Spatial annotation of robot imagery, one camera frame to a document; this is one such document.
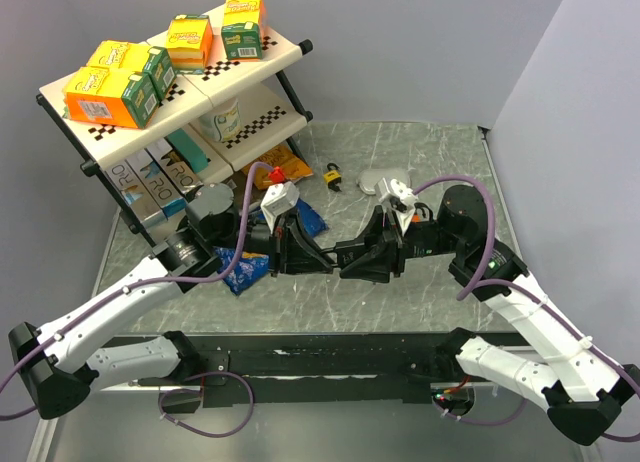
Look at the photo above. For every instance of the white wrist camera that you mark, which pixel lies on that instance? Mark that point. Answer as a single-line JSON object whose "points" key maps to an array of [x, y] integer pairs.
{"points": [[278, 199], [398, 202]]}

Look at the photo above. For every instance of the grey silver sponge pad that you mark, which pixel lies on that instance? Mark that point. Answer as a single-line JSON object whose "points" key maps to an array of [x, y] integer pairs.
{"points": [[368, 178]]}

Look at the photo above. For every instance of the front orange sponge box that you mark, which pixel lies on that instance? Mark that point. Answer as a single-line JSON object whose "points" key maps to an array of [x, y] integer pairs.
{"points": [[116, 97]]}

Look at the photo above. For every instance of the yellow honey dijon chip bag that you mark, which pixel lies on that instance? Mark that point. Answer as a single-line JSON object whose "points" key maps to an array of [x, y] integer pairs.
{"points": [[285, 165]]}

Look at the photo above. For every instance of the black padlock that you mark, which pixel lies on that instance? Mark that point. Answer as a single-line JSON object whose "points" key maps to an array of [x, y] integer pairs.
{"points": [[346, 252]]}

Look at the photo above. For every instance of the white paper cup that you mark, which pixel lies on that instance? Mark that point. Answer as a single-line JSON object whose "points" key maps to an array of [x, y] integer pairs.
{"points": [[223, 122]]}

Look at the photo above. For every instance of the blue Doritos chip bag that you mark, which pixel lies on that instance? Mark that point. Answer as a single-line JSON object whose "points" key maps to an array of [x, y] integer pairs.
{"points": [[253, 266]]}

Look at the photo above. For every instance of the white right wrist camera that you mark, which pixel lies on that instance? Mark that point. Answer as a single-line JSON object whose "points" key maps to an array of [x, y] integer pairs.
{"points": [[398, 202]]}

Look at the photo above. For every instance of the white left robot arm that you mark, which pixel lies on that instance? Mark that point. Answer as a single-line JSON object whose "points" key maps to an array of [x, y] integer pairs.
{"points": [[63, 362]]}

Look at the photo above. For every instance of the orange yellow sponge pack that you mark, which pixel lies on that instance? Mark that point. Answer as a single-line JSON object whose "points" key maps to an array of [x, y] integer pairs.
{"points": [[188, 41]]}

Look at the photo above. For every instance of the middle white RO box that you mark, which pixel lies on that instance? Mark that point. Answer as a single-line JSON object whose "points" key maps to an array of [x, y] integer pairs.
{"points": [[162, 190]]}

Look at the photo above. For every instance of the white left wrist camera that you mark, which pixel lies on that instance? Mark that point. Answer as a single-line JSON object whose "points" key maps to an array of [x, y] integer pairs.
{"points": [[278, 199]]}

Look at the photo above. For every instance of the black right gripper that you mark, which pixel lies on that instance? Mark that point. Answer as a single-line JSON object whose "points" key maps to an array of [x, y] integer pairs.
{"points": [[382, 243]]}

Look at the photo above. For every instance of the teal box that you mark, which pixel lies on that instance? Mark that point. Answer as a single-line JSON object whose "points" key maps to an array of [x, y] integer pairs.
{"points": [[189, 150]]}

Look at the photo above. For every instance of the white ro box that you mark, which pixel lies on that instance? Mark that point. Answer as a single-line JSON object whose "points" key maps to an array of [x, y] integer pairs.
{"points": [[135, 194], [162, 190]]}

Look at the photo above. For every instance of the brown snack bag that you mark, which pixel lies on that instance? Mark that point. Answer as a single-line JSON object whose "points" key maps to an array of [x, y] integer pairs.
{"points": [[237, 182]]}

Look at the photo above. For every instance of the beige two-tier shelf rack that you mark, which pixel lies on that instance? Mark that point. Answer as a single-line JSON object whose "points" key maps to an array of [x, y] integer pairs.
{"points": [[270, 111]]}

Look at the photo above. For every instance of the left white RO box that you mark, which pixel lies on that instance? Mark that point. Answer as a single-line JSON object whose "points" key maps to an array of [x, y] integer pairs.
{"points": [[135, 194]]}

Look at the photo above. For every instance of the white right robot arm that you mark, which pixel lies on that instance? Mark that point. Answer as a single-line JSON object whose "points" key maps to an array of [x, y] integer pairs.
{"points": [[581, 389]]}

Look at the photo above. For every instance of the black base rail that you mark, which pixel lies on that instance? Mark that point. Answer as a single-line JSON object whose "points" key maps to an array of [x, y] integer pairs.
{"points": [[331, 367]]}

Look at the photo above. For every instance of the yellow padlock with key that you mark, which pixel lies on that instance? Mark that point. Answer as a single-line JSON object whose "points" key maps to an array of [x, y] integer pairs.
{"points": [[332, 177]]}

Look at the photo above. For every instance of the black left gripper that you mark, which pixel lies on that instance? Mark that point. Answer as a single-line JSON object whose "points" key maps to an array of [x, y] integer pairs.
{"points": [[299, 255]]}

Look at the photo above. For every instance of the green yellow sponge box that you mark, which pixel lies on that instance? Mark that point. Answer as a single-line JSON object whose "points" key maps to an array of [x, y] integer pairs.
{"points": [[242, 30]]}

